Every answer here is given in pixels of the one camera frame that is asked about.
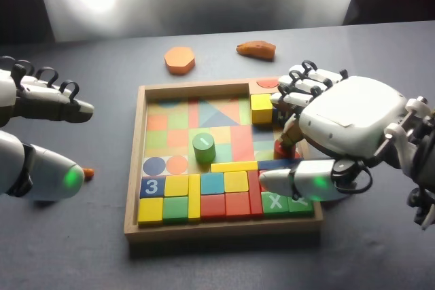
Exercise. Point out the long yellow wooden bar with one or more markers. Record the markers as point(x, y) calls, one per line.
point(194, 198)

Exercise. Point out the grey table cloth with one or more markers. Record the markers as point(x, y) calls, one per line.
point(68, 252)

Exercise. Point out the yellow wooden cube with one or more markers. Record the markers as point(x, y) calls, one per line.
point(261, 110)

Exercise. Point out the red two-hole block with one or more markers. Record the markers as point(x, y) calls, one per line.
point(282, 152)

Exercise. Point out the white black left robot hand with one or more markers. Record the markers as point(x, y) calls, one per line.
point(37, 100)

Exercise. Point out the flat yellow wooden bar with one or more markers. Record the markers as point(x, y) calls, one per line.
point(234, 166)

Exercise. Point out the green wooden cylinder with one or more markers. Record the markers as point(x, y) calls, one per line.
point(204, 149)

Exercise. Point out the orange hexagonal block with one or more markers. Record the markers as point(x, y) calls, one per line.
point(179, 60)

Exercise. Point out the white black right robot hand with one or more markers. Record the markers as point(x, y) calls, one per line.
point(353, 113)

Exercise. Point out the flat blue wooden bar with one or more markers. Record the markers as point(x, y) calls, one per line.
point(275, 163)

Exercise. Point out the orange-brown toy bread piece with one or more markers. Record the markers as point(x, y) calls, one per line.
point(256, 49)

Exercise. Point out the small orange toy carrot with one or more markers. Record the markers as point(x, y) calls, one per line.
point(89, 172)

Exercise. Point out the wooden puzzle tray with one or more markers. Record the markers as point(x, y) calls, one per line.
point(132, 167)

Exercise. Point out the long red wooden bar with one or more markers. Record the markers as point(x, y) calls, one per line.
point(255, 198)

